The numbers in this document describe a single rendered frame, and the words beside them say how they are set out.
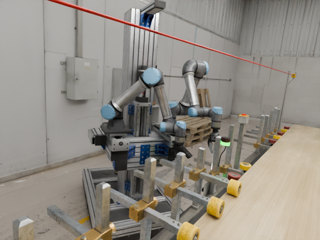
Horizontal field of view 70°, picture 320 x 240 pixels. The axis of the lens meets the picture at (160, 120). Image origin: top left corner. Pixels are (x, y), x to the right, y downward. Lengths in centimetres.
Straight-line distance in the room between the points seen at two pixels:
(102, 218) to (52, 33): 304
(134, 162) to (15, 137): 192
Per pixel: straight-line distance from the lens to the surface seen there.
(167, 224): 96
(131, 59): 206
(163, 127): 168
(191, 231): 90
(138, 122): 206
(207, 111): 182
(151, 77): 162
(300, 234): 122
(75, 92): 351
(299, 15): 955
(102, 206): 83
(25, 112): 348
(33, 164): 372
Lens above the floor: 151
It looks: 11 degrees down
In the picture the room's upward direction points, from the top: 4 degrees clockwise
